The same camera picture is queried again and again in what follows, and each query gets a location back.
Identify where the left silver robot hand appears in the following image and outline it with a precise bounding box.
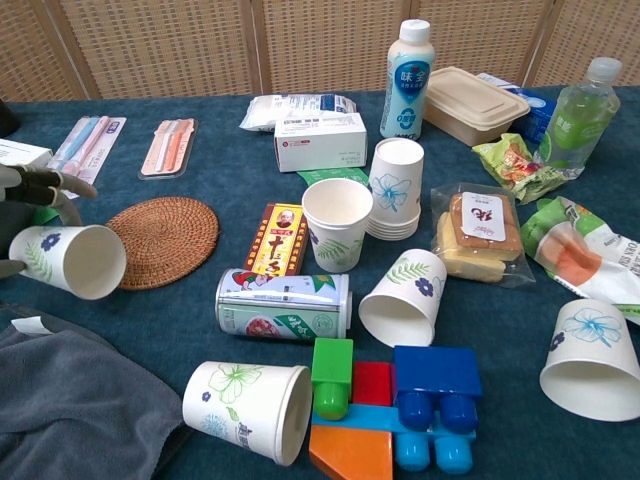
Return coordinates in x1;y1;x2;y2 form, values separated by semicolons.
0;164;99;280

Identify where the paper cup with blue flowers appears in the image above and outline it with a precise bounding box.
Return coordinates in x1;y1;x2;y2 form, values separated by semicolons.
8;224;128;301

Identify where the paper cup green flower print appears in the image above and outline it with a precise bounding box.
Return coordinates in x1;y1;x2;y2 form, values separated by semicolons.
182;360;314;467

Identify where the paper cup leaf and flower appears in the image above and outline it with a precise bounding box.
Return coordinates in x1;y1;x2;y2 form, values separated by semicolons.
358;248;448;348

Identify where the paper cup large blue flower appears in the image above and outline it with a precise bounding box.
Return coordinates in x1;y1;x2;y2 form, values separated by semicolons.
538;298;640;423

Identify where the flat white box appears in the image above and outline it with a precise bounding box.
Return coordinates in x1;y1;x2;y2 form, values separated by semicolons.
0;138;54;171

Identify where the pink blue toothbrush pack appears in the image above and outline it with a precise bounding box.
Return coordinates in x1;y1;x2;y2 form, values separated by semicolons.
49;115;128;200

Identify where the orange toothbrush pack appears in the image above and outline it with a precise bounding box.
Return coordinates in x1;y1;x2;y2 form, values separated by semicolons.
138;117;199;180

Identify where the round woven rattan coaster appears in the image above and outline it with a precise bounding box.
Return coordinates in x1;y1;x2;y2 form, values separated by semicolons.
104;196;220;291

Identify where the woven folding screen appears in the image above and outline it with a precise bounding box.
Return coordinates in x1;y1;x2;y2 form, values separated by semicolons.
0;0;640;101

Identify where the teal table cloth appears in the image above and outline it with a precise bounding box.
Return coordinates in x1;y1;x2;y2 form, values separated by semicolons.
0;85;640;480

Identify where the grey towel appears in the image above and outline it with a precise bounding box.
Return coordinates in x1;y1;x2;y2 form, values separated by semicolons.
0;312;185;480

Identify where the red and yellow spice box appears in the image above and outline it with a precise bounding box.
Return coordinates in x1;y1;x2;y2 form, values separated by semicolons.
243;202;310;278

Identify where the white soft tissue pack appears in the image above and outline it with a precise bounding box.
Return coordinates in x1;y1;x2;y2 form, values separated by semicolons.
238;93;359;132

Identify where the green and white drink can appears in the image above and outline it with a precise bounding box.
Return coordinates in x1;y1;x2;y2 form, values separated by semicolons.
215;268;353;344

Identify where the white medicine box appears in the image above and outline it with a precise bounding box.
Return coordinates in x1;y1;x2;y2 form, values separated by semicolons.
273;112;369;173

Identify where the green sachet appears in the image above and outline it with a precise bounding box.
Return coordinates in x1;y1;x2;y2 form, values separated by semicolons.
295;166;371;189

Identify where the green toy block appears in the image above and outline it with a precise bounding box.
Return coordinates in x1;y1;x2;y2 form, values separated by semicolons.
310;337;354;421

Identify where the stack of inverted paper cups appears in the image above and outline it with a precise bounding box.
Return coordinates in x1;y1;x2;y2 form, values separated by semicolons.
366;137;425;242

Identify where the white blue yogurt bottle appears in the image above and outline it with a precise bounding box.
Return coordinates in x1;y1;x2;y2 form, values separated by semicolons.
379;19;434;141

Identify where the red toy block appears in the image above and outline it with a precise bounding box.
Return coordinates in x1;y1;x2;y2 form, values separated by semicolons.
351;360;394;407

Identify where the orange toy block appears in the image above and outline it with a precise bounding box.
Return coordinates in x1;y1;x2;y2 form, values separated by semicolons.
308;427;394;480

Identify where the dark blue toy block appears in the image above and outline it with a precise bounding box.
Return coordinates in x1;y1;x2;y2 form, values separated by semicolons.
392;344;483;434

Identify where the bread in clear bag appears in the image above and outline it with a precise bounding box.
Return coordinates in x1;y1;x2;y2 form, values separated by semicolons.
430;182;536;288

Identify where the beige lidded lunch box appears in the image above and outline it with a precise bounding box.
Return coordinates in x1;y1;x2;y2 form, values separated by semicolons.
423;66;532;148

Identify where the small green snack packet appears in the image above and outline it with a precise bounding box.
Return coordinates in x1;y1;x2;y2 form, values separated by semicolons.
471;132;569;205

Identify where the light blue toy block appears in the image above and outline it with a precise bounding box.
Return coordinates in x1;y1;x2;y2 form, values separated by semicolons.
310;402;477;476

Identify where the blue and white mask box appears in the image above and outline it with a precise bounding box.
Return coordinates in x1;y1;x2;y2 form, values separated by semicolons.
474;72;559;146

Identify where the green white orange snack bag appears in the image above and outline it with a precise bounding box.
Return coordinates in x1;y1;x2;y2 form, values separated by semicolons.
519;195;640;321

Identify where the clear bottle with green label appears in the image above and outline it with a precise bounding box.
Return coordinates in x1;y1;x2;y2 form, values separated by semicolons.
538;56;624;180

